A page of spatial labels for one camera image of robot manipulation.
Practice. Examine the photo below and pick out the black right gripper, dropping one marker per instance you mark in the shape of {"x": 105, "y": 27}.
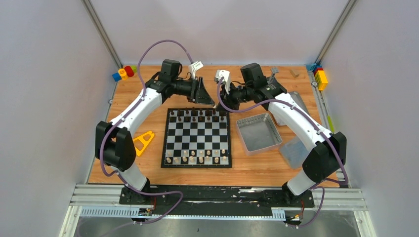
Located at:
{"x": 227, "y": 99}

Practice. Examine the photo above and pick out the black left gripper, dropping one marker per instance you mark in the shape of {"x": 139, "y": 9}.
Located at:
{"x": 195, "y": 90}

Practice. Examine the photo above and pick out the black white chessboard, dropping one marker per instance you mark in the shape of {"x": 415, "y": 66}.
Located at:
{"x": 197, "y": 129}

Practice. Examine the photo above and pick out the metal tin box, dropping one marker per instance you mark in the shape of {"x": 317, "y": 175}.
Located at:
{"x": 258, "y": 134}

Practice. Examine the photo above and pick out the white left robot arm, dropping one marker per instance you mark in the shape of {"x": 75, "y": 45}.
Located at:
{"x": 114, "y": 146}

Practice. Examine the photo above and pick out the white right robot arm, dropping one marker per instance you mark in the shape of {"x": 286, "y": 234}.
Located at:
{"x": 326, "y": 150}

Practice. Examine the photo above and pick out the small wooden block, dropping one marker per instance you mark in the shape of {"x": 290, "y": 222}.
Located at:
{"x": 295, "y": 73}

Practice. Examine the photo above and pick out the yellow triangular plastic stand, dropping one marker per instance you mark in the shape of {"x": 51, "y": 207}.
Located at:
{"x": 142, "y": 142}

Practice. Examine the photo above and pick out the coloured toy cylinders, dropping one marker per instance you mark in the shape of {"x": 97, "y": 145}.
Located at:
{"x": 125, "y": 73}

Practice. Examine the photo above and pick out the blue plastic bag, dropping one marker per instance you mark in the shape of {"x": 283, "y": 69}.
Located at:
{"x": 294, "y": 152}

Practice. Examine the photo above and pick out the coloured toy brick stack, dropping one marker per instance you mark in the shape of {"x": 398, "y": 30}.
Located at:
{"x": 319, "y": 75}

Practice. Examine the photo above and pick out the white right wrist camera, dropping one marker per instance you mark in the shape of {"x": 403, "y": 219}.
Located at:
{"x": 225, "y": 78}

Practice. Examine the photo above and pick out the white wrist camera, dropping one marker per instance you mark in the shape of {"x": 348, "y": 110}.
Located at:
{"x": 225, "y": 78}
{"x": 194, "y": 67}

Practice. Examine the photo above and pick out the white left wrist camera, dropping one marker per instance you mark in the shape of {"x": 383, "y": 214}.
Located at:
{"x": 194, "y": 67}

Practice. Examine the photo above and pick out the grey brick baseplate with post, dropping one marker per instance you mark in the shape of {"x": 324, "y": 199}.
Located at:
{"x": 272, "y": 79}

